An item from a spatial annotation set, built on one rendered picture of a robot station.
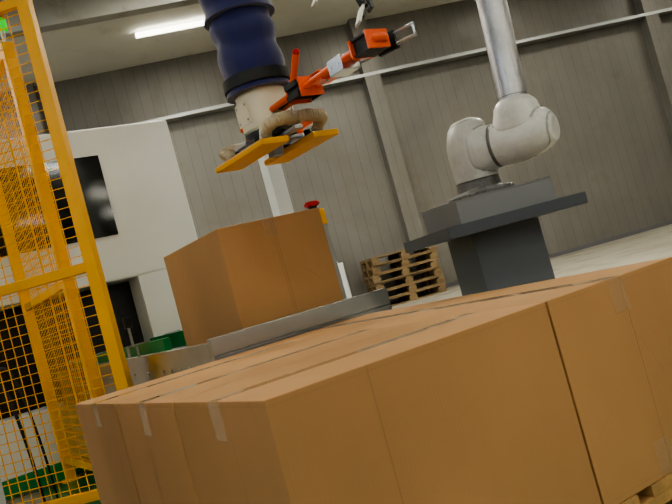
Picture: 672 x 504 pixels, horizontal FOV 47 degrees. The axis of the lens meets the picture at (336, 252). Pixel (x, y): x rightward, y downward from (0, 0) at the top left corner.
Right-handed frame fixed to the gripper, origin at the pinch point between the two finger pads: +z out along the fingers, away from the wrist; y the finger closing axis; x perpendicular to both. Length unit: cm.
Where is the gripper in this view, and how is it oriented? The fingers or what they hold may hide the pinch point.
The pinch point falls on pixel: (337, 11)
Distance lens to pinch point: 229.3
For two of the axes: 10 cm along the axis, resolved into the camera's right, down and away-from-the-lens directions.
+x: -4.0, 3.8, 8.3
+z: -1.7, 8.6, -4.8
